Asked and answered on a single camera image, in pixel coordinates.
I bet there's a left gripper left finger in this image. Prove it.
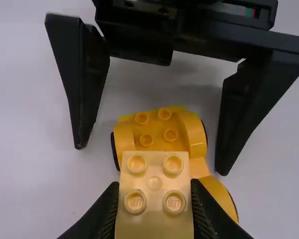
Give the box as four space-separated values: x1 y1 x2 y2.
56 181 120 239

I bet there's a yellow toy car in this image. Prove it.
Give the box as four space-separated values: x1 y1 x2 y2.
110 106 240 226

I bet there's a yellow toy brick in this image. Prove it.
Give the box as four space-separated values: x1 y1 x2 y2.
114 150 195 239

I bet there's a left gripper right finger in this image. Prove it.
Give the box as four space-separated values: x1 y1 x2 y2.
190 178 250 239

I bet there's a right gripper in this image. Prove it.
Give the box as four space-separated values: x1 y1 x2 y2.
45 0 299 150

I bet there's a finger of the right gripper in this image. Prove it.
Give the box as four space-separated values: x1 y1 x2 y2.
214 54 299 176

